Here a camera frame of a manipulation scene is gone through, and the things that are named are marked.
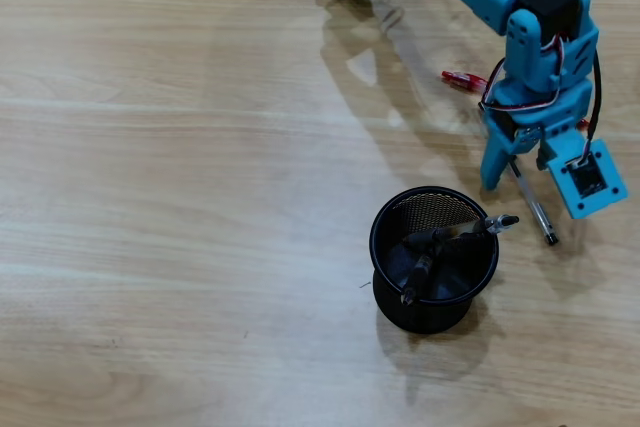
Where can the red retractable pen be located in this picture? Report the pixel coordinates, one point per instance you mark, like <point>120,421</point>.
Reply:
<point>462,79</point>

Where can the black pen with barcode label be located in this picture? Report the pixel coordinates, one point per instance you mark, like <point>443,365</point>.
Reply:
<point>420,272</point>

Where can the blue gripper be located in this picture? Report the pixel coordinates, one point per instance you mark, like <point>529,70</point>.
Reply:
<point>500,159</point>

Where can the black mesh pen holder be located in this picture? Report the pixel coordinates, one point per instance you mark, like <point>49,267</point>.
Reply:
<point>440,319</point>

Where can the clear retractable pen grey grip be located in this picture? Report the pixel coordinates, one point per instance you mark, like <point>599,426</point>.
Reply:
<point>500,223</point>

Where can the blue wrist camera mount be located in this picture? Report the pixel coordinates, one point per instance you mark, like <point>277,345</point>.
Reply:
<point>612,187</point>

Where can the clear gel pen black cap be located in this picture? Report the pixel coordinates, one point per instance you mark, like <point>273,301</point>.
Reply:
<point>537,207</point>

